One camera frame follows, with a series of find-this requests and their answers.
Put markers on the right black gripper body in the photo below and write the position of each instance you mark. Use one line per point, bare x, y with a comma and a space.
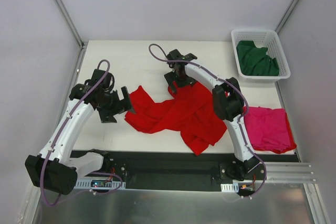
178, 72

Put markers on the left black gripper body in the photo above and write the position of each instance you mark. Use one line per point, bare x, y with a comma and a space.
115, 106

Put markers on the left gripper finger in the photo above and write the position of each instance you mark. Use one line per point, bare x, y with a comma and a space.
126, 101
106, 116

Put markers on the white plastic basket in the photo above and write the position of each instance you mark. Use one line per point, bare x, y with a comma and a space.
262, 38

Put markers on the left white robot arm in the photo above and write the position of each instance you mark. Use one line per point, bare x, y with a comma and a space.
53, 169

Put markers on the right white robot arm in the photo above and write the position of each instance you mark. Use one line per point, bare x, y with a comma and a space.
229, 105

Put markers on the green t shirt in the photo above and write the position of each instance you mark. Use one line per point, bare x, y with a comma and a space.
255, 61

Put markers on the left white cable duct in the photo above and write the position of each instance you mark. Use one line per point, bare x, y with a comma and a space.
98, 184

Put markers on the white cable duct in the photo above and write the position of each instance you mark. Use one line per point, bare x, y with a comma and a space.
98, 184
230, 188

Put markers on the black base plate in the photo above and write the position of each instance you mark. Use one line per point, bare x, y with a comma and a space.
172, 171

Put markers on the right white cable duct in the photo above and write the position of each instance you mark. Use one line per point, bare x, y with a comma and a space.
230, 188

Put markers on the aluminium rail frame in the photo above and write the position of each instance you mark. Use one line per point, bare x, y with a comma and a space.
266, 172

